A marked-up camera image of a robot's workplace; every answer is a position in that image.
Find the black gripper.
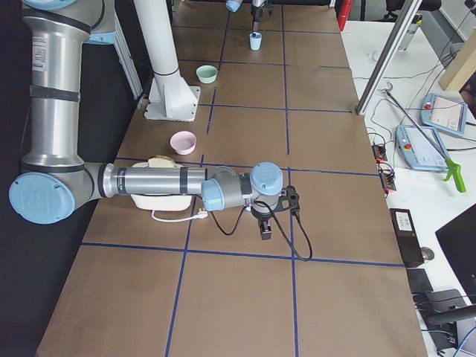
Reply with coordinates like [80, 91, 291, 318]
[251, 206, 274, 240]

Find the light blue cup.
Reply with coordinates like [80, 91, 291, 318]
[248, 32, 263, 51]

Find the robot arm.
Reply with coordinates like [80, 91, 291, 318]
[225, 0, 273, 36]
[9, 1, 283, 239]

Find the green bowl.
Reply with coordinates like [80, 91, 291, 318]
[196, 65, 218, 84]

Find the cream toaster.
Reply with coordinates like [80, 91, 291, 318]
[131, 162, 192, 211]

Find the pink bowl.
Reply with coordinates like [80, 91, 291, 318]
[170, 131, 197, 155]

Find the toast slice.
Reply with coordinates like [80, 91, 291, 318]
[147, 155, 176, 168]

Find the black box with label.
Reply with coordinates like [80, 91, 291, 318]
[389, 208, 424, 268]

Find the teach pendant near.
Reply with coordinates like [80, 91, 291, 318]
[395, 125, 448, 172]

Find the teach pendant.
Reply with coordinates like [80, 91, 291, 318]
[420, 93, 468, 137]
[395, 125, 448, 172]

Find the black monitor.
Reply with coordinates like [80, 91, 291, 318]
[436, 210, 475, 303]

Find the reacher grabber tool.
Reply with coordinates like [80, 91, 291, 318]
[382, 85, 466, 193]

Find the teach pendant far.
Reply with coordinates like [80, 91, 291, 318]
[420, 93, 468, 137]

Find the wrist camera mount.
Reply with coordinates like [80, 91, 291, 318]
[274, 185, 300, 218]

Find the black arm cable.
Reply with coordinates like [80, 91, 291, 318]
[210, 200, 314, 262]

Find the white toaster power cord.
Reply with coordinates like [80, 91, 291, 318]
[150, 207, 209, 223]

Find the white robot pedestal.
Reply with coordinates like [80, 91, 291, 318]
[134, 0, 201, 122]

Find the aluminium frame post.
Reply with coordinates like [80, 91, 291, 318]
[356, 0, 422, 115]

